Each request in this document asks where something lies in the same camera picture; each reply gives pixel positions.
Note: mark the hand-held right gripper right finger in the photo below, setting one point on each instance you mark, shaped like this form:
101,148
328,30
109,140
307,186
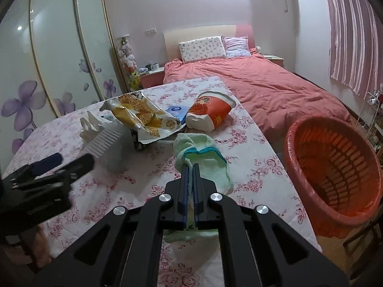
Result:
196,182

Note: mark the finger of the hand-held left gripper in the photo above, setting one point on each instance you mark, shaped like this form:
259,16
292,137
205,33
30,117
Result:
45,164
80,166

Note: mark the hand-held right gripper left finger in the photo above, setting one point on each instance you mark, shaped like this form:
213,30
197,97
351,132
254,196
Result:
185,182

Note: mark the green towel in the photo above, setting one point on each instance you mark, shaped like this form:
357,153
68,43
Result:
206,155

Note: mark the white ribbed plastic cup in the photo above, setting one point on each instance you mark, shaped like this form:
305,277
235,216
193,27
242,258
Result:
112,146

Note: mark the white tissue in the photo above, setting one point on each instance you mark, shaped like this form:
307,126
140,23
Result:
91,125

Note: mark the blue tissue pack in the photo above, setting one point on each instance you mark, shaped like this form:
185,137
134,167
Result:
176,113

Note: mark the red paper bucket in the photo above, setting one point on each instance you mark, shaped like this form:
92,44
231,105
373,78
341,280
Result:
212,110

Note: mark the yellow snack bag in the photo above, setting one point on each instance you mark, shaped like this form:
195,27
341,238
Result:
140,113

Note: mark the large red plastic basket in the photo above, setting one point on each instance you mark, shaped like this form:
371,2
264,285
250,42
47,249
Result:
335,167

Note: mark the floral tablecloth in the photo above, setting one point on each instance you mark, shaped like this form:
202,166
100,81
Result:
254,167

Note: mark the yellow plush toy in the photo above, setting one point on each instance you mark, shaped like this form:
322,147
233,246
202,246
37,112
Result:
134,80

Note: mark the flower print sliding wardrobe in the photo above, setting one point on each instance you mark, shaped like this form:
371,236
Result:
48,59

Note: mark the pink nightstand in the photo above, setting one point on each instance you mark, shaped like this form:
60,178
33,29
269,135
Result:
275,59
151,79

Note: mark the pink duvet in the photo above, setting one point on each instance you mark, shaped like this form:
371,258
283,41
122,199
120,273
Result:
263,86

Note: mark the white mug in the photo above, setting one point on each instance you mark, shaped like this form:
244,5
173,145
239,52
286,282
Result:
155,66

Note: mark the plush toy bunch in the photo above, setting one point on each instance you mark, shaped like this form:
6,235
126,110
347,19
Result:
127,54

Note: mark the floral white pillow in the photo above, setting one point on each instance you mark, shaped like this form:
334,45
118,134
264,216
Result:
203,48

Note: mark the pink checked pillow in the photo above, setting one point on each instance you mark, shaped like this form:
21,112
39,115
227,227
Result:
236,47

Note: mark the beige and pink headboard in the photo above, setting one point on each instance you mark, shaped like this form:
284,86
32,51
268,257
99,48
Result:
197,33

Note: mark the pink striped curtain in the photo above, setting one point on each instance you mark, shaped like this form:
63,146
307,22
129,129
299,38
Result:
353,33

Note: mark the white wall socket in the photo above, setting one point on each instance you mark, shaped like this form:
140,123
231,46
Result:
150,31

